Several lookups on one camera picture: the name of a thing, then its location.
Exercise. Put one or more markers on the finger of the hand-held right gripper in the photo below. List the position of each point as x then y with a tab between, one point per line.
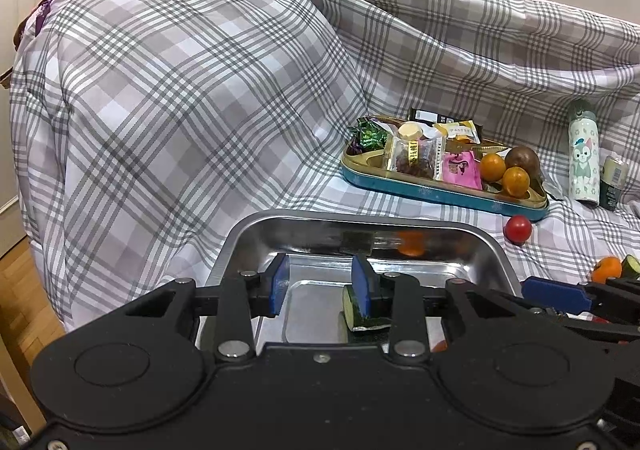
555	295
600	327

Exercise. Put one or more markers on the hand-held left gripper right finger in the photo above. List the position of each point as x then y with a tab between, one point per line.
360	285

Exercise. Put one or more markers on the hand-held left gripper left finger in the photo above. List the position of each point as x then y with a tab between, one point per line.
279	282

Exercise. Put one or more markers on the green cucumber piece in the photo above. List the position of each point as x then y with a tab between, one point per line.
631	266
367	324

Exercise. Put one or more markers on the small orange tangerine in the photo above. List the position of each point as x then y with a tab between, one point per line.
606	270
516	181
492	166

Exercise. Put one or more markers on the stainless steel tray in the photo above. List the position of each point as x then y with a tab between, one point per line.
320	230

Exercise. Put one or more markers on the blue and gold tin tray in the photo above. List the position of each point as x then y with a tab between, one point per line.
425	192

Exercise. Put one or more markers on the green and white can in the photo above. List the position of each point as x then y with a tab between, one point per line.
612	182

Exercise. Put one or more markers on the clear dried fruit packet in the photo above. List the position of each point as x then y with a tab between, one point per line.
415	157

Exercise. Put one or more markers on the brown round fruit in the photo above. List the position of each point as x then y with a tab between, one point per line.
522	159

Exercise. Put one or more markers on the white cartoon print bottle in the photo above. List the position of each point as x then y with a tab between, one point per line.
583	155

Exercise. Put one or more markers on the green foil snack wrapper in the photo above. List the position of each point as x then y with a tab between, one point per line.
370	132

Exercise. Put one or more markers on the pink snack packet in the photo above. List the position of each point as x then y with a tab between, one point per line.
462	170

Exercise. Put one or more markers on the round cream pastry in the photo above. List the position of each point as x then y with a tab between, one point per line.
409	130

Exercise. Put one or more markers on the black snack box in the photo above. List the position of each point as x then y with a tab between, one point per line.
425	116

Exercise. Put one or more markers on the yellow and white snack packet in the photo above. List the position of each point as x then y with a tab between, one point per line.
457	130

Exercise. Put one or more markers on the grey plaid blanket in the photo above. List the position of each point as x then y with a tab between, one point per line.
175	105

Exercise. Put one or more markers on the wooden furniture edge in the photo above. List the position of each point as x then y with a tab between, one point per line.
15	380

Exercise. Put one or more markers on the purple cloth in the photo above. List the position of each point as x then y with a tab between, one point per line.
45	10

